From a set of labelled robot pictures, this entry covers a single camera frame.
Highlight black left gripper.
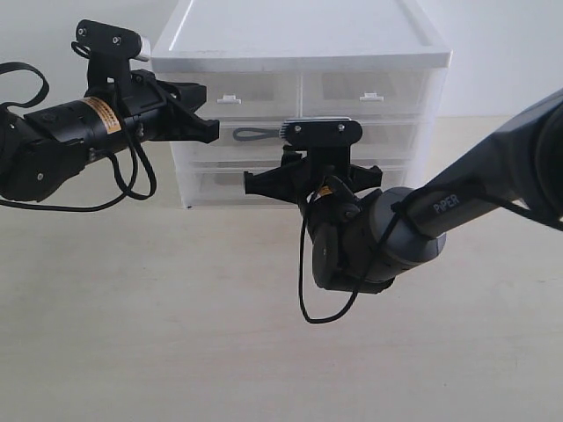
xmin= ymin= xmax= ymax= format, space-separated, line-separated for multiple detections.
xmin=107 ymin=69 xmax=220 ymax=144

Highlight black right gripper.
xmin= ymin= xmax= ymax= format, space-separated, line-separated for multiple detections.
xmin=243 ymin=147 xmax=382 ymax=220

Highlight gold keychain with black strap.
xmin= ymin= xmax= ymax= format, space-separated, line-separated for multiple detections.
xmin=232 ymin=127 xmax=280 ymax=142

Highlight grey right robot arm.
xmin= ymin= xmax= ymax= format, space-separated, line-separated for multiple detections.
xmin=244 ymin=91 xmax=562 ymax=294

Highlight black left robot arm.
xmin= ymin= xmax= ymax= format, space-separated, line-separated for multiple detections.
xmin=1 ymin=70 xmax=220 ymax=209

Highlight white plastic drawer cabinet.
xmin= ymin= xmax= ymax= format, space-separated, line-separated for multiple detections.
xmin=151 ymin=1 xmax=452 ymax=186

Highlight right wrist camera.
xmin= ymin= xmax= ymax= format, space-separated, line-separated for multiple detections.
xmin=279 ymin=117 xmax=363 ymax=178

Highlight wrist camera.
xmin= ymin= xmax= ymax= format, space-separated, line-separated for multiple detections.
xmin=71 ymin=19 xmax=151 ymax=98
xmin=279 ymin=117 xmax=363 ymax=178

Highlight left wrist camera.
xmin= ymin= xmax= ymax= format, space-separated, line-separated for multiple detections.
xmin=71 ymin=19 xmax=151 ymax=98

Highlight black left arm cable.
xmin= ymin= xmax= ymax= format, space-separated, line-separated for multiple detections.
xmin=0 ymin=41 xmax=158 ymax=213

